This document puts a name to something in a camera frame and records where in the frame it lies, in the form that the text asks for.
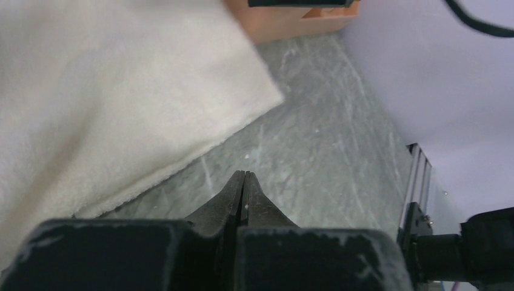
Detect white towel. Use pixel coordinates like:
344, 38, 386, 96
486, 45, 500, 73
1, 1, 284, 269

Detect orange file organizer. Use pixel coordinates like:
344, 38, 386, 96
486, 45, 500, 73
224, 0, 360, 44

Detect aluminium frame rails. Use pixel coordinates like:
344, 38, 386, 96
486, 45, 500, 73
397, 143, 433, 244

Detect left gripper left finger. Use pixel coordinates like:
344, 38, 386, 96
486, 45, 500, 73
1, 171, 245, 290

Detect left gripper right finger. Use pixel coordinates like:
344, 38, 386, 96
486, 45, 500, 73
235, 172, 413, 290

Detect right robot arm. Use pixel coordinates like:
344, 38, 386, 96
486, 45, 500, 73
404, 207, 513, 290

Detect black thin cable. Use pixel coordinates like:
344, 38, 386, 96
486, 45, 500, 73
443, 0, 514, 39

